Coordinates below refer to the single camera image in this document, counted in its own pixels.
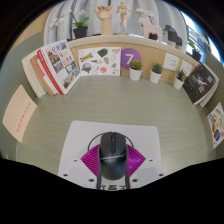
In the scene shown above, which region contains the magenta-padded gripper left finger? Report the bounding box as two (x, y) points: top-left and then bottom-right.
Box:
(59, 143), (103, 191)

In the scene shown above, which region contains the grey-green desk partition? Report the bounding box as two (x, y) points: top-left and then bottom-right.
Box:
(0, 31), (44, 159)
(203, 49), (224, 114)

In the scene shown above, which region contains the small plant in white pot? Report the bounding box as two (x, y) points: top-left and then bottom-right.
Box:
(172, 68), (188, 91)
(128, 59), (144, 82)
(149, 62), (164, 84)

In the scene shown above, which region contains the white sticker sheet with drawings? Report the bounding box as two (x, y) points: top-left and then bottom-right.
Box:
(77, 46), (122, 77)

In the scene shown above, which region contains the white orchid in black pot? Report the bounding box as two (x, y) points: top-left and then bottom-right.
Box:
(48, 8), (90, 40)

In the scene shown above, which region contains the brown book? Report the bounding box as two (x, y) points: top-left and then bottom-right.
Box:
(29, 53), (56, 97)

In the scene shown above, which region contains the black horse figurine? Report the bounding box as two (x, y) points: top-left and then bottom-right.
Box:
(162, 24), (184, 48)

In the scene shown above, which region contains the small white orchid black pot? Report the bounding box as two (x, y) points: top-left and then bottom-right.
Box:
(134, 8), (158, 42)

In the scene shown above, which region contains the thick white book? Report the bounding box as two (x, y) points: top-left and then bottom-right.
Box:
(21, 51), (43, 99)
(25, 49), (48, 98)

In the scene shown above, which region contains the wooden artist mannequin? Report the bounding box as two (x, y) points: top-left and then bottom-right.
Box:
(115, 0), (138, 36)

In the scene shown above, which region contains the pink horse figurine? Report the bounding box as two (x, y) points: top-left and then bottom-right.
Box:
(137, 16), (164, 43)

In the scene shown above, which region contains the purple round number sign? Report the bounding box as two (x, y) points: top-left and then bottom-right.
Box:
(120, 47), (143, 71)

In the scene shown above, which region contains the grey curtain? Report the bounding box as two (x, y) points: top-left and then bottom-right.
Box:
(49, 0), (189, 41)

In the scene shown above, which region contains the green plant in dark pot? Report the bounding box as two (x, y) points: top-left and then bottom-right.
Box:
(186, 33), (203, 63)

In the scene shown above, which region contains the red-spined photo cover book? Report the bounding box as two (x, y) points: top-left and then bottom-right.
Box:
(36, 39), (82, 96)

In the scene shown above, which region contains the wooden desk shelf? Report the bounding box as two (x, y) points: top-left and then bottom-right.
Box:
(66, 34), (201, 83)

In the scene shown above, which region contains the white printed mouse pad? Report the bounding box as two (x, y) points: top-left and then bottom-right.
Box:
(57, 120), (163, 191)

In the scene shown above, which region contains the dark grey computer mouse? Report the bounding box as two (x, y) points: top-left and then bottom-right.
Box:
(98, 131), (129, 183)

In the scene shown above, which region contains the colourful sticker card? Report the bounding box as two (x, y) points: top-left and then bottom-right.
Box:
(206, 101), (224, 150)

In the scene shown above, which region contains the white wall socket plate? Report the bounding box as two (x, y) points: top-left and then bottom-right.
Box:
(162, 52), (180, 72)
(179, 59), (194, 77)

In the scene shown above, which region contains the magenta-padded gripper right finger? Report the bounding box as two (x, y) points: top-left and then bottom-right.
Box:
(124, 143), (165, 190)

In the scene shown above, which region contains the window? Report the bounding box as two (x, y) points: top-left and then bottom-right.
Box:
(181, 11), (214, 58)

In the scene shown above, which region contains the black cover book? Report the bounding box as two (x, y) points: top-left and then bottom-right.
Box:
(182, 63), (217, 106)

